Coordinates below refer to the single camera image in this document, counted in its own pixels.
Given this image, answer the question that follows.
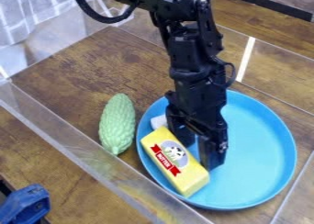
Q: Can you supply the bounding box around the green bitter gourd toy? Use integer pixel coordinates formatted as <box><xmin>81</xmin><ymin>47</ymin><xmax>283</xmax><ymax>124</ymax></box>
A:
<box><xmin>97</xmin><ymin>94</ymin><xmax>134</xmax><ymax>155</ymax></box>

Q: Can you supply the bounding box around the clear acrylic corner bracket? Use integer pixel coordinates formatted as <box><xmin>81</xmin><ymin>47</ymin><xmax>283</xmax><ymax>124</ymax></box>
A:
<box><xmin>96</xmin><ymin>0</ymin><xmax>133</xmax><ymax>27</ymax></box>

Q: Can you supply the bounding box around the black cable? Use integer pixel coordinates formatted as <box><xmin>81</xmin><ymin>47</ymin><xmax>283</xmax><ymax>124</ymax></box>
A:
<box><xmin>69</xmin><ymin>0</ymin><xmax>141</xmax><ymax>25</ymax></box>

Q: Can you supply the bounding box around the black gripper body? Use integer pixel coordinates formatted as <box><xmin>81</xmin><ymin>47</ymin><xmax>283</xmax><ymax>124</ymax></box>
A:
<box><xmin>165</xmin><ymin>67</ymin><xmax>227</xmax><ymax>140</ymax></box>

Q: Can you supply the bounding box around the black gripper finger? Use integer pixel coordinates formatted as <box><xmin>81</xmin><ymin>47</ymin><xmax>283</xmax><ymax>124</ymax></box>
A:
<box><xmin>165</xmin><ymin>112</ymin><xmax>195</xmax><ymax>147</ymax></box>
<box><xmin>197</xmin><ymin>136</ymin><xmax>228</xmax><ymax>171</ymax></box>

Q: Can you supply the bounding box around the blue clamp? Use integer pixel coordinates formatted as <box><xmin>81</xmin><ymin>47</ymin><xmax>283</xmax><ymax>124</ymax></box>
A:
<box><xmin>0</xmin><ymin>184</ymin><xmax>50</xmax><ymax>224</ymax></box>

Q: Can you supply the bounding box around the yellow butter brick toy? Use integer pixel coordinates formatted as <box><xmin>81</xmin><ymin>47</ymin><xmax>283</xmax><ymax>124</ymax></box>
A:
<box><xmin>140</xmin><ymin>127</ymin><xmax>209</xmax><ymax>197</ymax></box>

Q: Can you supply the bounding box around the grey checked cloth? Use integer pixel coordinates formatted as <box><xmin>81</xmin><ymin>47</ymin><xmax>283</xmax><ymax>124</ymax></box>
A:
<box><xmin>0</xmin><ymin>0</ymin><xmax>76</xmax><ymax>47</ymax></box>

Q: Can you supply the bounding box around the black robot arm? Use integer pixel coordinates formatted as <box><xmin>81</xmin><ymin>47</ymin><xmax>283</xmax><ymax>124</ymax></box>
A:
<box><xmin>116</xmin><ymin>0</ymin><xmax>228</xmax><ymax>170</ymax></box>

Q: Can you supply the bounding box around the clear acrylic enclosure wall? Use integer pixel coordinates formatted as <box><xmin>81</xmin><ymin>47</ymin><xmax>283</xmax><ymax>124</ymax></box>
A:
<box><xmin>0</xmin><ymin>0</ymin><xmax>314</xmax><ymax>224</ymax></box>

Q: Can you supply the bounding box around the blue round tray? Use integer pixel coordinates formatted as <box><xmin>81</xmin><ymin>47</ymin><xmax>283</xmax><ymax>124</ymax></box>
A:
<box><xmin>134</xmin><ymin>89</ymin><xmax>297</xmax><ymax>211</ymax></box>

